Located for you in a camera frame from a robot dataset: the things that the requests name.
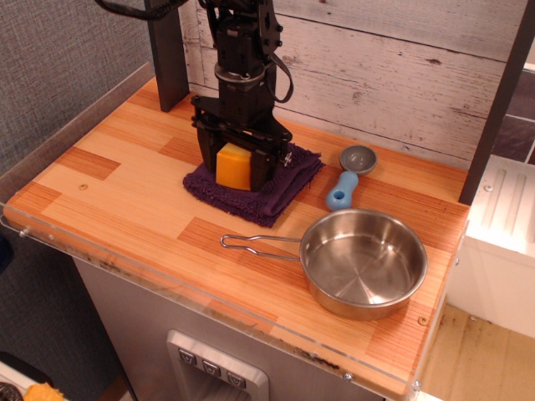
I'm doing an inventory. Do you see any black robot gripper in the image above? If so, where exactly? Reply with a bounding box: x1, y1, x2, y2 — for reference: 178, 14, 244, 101
191, 79, 292, 190

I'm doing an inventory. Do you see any orange cheese wedge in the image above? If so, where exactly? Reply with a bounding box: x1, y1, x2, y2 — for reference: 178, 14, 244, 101
216, 143, 252, 190

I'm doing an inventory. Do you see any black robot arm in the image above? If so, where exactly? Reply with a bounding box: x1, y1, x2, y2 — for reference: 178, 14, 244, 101
191, 1, 293, 191

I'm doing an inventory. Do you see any purple folded rag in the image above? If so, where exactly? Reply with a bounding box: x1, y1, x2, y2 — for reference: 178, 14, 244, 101
183, 144, 324, 227

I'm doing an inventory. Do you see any blue grey measuring scoop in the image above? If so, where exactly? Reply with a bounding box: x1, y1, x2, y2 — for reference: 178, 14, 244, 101
326, 145, 378, 211

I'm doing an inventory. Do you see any stainless steel saucepan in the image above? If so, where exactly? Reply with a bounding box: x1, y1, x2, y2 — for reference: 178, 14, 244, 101
220, 208, 429, 322

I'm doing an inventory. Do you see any grey toy fridge cabinet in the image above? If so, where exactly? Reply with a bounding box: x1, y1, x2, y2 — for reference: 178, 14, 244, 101
74, 260, 380, 400

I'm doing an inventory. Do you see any silver dispenser button panel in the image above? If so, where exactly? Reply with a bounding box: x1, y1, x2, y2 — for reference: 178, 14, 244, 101
166, 330, 270, 400

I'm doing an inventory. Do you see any white toy sink unit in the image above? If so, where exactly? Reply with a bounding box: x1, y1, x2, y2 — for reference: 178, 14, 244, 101
446, 156, 534, 337

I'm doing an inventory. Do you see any clear acrylic edge guard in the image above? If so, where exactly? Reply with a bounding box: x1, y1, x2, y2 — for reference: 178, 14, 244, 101
3, 196, 468, 400

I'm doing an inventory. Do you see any orange object bottom left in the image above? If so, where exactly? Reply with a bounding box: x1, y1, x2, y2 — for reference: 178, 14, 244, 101
23, 383, 65, 401

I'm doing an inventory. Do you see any dark grey left post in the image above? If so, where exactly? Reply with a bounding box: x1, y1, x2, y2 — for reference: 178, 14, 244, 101
147, 9, 190, 112

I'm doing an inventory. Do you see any dark grey post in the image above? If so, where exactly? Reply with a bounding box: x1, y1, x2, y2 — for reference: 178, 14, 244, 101
458, 0, 534, 206
147, 9, 190, 112

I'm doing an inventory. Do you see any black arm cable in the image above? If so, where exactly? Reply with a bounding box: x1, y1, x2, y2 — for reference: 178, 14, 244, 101
267, 52, 294, 104

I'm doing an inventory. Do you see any dark grey right post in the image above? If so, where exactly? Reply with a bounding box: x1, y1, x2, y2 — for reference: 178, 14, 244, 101
458, 0, 534, 206

